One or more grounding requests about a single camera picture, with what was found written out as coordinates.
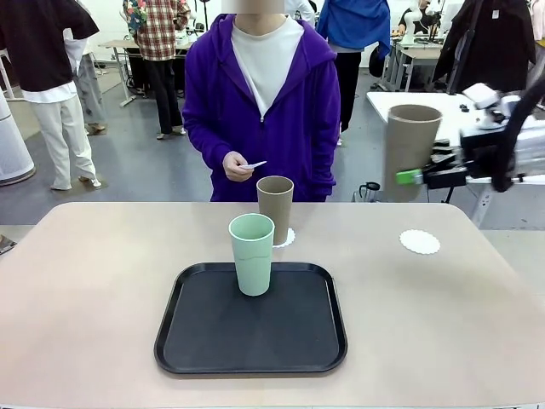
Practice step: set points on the person in grey trousers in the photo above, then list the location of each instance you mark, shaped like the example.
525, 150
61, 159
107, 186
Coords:
91, 85

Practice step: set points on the white scalloped coaster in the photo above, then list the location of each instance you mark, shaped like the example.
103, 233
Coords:
290, 239
419, 243

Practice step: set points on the brown cup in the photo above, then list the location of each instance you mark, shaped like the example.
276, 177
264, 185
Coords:
409, 149
277, 200

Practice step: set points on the person in black coat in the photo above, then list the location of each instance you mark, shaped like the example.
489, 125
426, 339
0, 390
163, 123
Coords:
489, 42

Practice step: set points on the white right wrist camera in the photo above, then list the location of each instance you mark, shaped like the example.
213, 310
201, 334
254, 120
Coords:
481, 96

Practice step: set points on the dark patterned flat object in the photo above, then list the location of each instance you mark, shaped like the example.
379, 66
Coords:
6, 245

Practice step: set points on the white cylindrical air purifier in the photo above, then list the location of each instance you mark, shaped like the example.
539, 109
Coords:
13, 149

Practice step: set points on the person in blue jacket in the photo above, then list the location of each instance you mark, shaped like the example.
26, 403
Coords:
353, 25

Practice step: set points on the small white background robot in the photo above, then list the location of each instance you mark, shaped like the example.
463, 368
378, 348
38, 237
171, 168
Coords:
411, 21

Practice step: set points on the white side table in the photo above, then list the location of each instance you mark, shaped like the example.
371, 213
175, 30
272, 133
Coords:
375, 102

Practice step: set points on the person in black shirt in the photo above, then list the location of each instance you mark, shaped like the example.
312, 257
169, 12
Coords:
34, 42

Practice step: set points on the person in plaid shirt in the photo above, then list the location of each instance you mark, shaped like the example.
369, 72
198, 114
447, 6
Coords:
162, 34

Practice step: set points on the person in purple hoodie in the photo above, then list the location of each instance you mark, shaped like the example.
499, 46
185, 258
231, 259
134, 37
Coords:
298, 106

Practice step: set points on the white coasters stack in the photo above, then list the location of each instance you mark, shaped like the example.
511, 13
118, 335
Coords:
255, 164

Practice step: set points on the person's right hand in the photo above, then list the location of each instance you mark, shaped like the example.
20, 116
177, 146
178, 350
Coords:
236, 166

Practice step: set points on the grey background desk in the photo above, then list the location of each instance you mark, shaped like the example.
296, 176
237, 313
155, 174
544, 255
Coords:
119, 44
415, 51

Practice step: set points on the black bag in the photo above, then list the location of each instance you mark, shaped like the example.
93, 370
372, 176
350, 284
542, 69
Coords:
376, 61

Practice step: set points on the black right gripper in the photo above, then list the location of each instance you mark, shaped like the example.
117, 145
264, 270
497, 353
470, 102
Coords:
485, 153

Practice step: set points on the small black clamp piece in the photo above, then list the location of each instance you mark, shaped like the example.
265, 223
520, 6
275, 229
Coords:
463, 107

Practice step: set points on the black plastic tray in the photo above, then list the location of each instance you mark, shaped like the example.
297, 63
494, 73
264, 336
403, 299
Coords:
255, 341

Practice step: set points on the pale green cup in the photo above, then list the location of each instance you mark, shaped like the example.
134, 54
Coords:
253, 264

